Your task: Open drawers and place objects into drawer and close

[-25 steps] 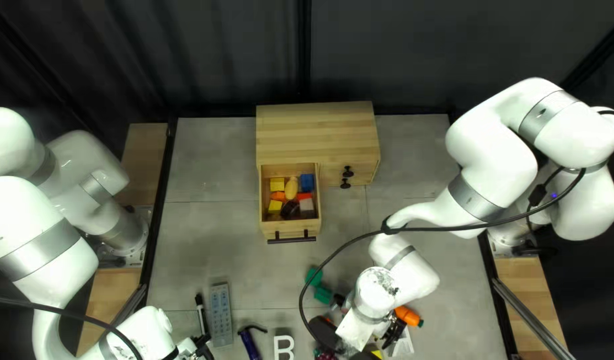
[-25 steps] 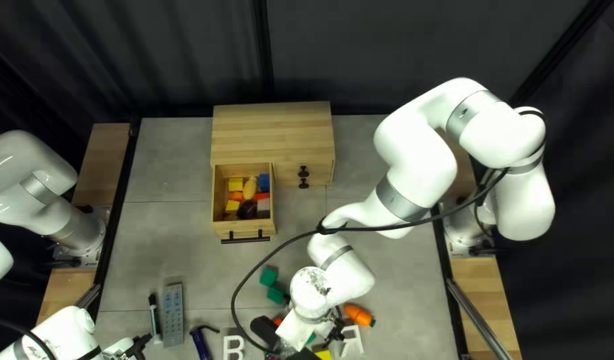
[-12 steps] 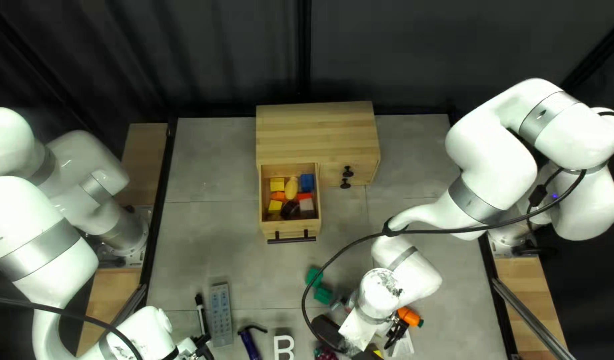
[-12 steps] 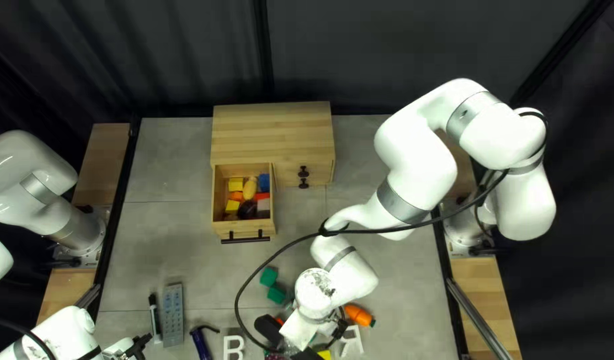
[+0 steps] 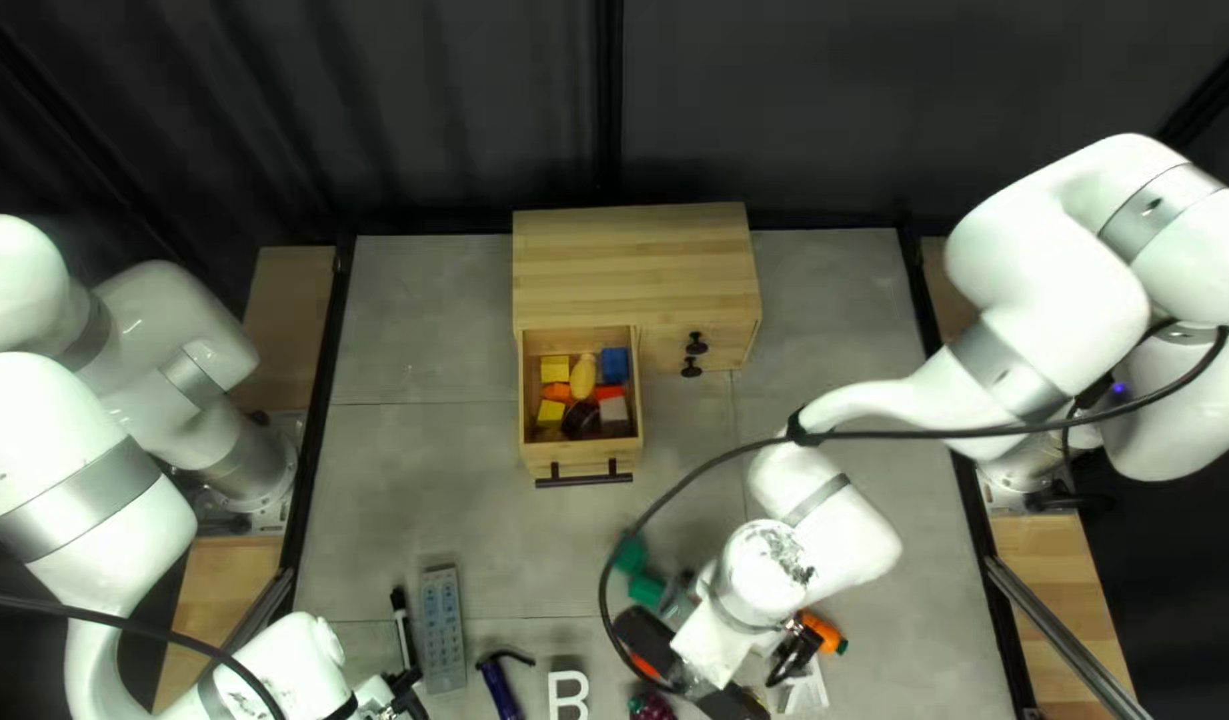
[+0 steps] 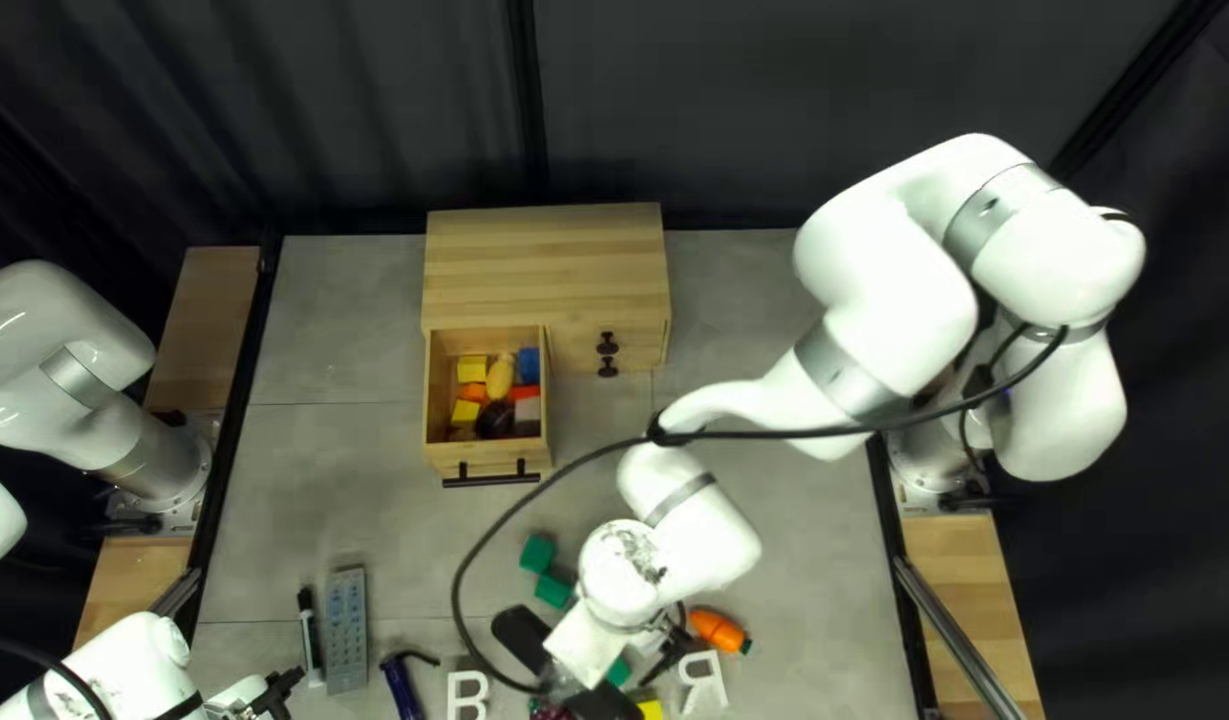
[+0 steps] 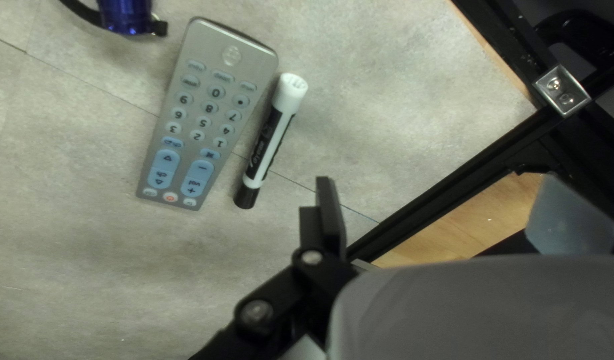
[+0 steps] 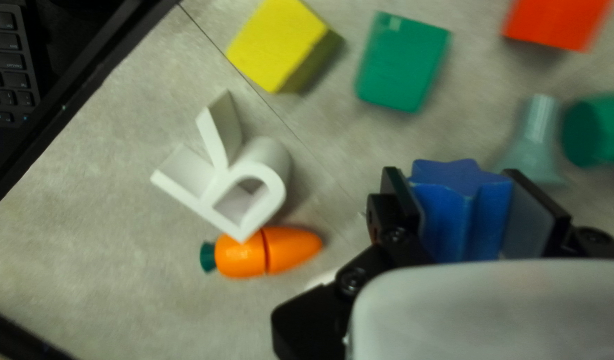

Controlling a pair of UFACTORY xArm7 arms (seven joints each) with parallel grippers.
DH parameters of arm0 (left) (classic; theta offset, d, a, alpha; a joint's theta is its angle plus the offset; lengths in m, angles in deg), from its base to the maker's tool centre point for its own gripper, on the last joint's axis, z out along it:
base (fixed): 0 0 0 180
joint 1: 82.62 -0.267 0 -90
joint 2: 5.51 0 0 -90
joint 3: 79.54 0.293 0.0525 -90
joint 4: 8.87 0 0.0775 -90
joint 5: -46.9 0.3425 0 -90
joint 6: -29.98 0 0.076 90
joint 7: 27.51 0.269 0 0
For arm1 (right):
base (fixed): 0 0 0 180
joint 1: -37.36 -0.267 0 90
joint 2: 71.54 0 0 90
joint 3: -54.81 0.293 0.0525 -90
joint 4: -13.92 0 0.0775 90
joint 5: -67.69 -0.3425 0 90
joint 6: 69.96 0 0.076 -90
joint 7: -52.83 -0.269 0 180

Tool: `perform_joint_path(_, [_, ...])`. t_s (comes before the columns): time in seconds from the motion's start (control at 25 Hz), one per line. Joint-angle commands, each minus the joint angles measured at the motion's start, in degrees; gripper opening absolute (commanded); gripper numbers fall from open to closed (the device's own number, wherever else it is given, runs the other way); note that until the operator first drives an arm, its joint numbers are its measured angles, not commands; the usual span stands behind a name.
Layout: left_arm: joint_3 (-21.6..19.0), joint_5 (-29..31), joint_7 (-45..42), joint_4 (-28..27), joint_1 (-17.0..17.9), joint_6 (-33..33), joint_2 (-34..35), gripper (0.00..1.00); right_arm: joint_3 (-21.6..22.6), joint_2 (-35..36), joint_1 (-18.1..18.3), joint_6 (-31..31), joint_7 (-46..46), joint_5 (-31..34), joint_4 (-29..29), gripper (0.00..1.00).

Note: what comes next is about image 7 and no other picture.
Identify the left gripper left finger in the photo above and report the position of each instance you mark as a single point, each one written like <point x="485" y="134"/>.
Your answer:
<point x="332" y="225"/>

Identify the black and white marker pen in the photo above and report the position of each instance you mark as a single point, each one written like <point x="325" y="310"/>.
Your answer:
<point x="269" y="135"/>

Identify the black frame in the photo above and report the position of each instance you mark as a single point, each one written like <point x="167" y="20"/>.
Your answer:
<point x="461" y="177"/>

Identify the silver remote control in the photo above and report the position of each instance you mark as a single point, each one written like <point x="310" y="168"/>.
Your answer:
<point x="207" y="115"/>

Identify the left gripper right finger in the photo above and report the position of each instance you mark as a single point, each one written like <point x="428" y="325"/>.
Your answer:
<point x="571" y="225"/>

